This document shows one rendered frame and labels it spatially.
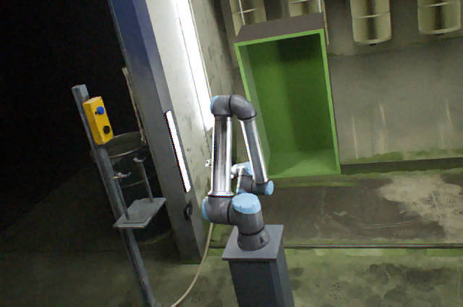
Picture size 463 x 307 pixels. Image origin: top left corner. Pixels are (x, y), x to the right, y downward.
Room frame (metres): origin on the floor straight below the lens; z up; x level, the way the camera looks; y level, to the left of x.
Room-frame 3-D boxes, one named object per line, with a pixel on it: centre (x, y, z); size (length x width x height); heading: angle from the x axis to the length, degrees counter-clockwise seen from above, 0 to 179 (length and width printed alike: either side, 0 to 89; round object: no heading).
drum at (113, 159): (3.49, 0.97, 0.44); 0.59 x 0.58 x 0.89; 52
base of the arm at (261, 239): (2.00, 0.00, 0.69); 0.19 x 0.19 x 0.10
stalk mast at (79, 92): (2.38, 0.81, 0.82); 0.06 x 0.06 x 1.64; 71
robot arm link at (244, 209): (2.01, 0.01, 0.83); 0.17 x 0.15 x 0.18; 60
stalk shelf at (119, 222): (2.34, 0.67, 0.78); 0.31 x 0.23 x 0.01; 161
